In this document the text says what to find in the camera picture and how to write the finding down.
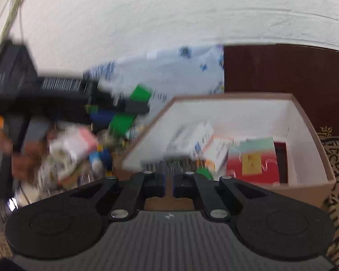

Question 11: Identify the pink zip bag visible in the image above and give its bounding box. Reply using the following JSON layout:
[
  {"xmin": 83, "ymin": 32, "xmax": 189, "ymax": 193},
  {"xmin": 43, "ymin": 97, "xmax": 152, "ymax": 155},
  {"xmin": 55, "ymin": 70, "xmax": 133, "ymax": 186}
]
[{"xmin": 49, "ymin": 126, "xmax": 98, "ymax": 181}]

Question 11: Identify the person's left hand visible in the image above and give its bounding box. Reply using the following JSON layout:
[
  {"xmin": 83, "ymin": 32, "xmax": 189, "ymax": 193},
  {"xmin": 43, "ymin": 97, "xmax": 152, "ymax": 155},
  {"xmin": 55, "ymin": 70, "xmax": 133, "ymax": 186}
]
[{"xmin": 0, "ymin": 129, "xmax": 47, "ymax": 181}]

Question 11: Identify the white printed paper box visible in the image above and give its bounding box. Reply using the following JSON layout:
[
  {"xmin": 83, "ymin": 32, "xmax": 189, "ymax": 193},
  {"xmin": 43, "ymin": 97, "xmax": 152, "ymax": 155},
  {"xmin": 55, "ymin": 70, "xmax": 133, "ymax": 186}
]
[{"xmin": 166, "ymin": 122, "xmax": 214, "ymax": 158}]

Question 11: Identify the red card box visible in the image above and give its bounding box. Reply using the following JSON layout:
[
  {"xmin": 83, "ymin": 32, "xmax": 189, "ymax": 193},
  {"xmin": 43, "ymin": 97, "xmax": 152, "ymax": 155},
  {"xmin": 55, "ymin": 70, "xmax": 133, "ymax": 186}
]
[{"xmin": 226, "ymin": 139, "xmax": 288, "ymax": 185}]

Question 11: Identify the green small box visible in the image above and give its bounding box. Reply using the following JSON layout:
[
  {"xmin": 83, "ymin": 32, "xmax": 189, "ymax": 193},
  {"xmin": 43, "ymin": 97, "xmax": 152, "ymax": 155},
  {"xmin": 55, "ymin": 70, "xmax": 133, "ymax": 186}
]
[{"xmin": 129, "ymin": 84, "xmax": 153, "ymax": 103}]

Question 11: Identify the brown cardboard storage box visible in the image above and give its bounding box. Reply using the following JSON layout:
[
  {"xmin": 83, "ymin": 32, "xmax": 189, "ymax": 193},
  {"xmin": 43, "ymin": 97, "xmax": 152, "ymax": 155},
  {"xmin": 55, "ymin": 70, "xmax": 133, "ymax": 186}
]
[{"xmin": 114, "ymin": 92, "xmax": 336, "ymax": 207}]

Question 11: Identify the floral plastic bag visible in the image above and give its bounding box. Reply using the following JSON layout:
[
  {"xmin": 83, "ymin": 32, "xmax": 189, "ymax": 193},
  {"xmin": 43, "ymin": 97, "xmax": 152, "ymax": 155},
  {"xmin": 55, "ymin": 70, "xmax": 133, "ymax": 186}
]
[{"xmin": 83, "ymin": 44, "xmax": 225, "ymax": 105}]

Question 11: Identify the dark brown board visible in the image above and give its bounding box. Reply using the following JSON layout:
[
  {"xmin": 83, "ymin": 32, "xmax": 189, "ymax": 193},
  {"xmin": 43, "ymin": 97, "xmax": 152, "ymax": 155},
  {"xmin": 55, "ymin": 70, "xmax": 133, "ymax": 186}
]
[{"xmin": 224, "ymin": 44, "xmax": 339, "ymax": 136}]

